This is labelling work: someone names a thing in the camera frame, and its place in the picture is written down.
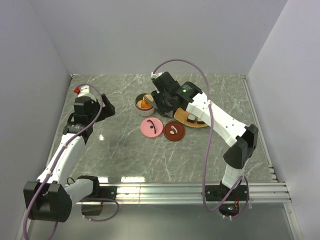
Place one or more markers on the pink round lid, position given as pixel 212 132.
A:
pixel 151 127

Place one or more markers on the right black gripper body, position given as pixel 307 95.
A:
pixel 162 103

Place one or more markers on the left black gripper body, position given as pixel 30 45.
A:
pixel 107 111

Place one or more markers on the orange round bun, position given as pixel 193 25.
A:
pixel 145 105

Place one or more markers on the white sushi roll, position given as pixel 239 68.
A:
pixel 200 122
pixel 191 118

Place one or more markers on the brown round lid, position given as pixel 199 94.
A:
pixel 174 131

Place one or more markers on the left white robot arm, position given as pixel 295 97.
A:
pixel 47 198

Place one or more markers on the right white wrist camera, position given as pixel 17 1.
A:
pixel 154 75

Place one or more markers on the pink-white steel lunch container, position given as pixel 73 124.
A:
pixel 144 112

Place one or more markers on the aluminium mounting rail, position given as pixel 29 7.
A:
pixel 188 193

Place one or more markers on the woven bamboo triangular tray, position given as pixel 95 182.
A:
pixel 181 116

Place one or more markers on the metal tongs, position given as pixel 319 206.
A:
pixel 148 101

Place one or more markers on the beige bun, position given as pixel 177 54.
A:
pixel 148 96
pixel 139 104

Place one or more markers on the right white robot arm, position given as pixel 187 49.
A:
pixel 190 105

